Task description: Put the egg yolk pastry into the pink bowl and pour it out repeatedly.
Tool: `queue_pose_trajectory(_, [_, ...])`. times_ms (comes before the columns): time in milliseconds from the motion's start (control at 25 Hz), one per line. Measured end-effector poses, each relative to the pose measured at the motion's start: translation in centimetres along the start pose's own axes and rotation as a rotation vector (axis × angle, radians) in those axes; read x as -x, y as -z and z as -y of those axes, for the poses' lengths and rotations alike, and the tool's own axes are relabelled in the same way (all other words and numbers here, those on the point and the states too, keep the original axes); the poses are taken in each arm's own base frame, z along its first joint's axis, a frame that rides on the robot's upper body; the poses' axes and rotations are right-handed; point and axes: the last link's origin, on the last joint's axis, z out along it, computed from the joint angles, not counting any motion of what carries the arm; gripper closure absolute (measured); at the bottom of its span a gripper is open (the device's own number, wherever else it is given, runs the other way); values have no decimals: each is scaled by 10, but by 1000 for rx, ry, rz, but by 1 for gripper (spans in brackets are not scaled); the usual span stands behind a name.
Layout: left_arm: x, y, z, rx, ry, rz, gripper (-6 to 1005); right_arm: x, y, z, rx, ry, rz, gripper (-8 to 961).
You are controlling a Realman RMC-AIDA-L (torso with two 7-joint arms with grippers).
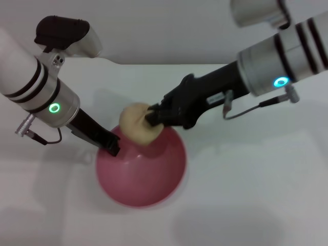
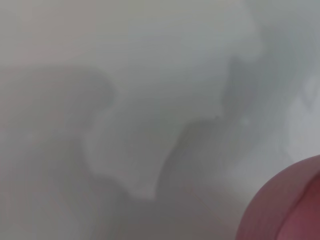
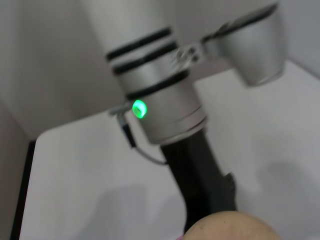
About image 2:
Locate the pink plastic bowl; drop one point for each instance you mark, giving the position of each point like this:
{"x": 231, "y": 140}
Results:
{"x": 287, "y": 205}

